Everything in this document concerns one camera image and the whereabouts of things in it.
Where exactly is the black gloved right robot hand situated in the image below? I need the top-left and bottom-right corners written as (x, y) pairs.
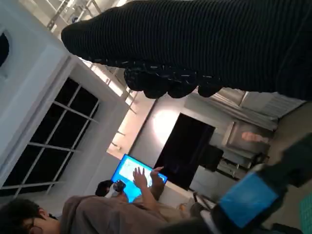
top-left (60, 0), bottom-right (312, 101)

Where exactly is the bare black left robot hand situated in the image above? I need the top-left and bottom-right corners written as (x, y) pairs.
top-left (158, 133), bottom-right (312, 234)

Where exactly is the black metal rack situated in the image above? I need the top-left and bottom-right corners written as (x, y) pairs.
top-left (216, 151), bottom-right (271, 181)

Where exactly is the black speaker box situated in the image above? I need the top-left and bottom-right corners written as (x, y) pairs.
top-left (198, 145), bottom-right (225, 173)

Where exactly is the green cutting mat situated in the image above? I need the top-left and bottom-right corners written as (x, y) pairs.
top-left (299, 194), bottom-right (312, 231)

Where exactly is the large black screen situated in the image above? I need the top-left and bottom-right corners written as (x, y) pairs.
top-left (153, 112), bottom-right (217, 191)

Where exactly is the grey pleated curtain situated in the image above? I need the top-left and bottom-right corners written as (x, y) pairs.
top-left (211, 89), bottom-right (306, 131)

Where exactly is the blue lit monitor screen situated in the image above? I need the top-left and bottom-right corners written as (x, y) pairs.
top-left (111, 153), bottom-right (169, 203)

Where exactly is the black silver handheld device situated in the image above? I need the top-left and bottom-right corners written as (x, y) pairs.
top-left (113, 179), bottom-right (127, 194)

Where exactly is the person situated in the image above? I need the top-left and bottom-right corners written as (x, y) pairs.
top-left (95, 179), bottom-right (113, 197)
top-left (60, 166), bottom-right (170, 234)
top-left (0, 198), bottom-right (62, 234)

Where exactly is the dark window with white frame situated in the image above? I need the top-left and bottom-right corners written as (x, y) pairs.
top-left (0, 77), bottom-right (101, 196)

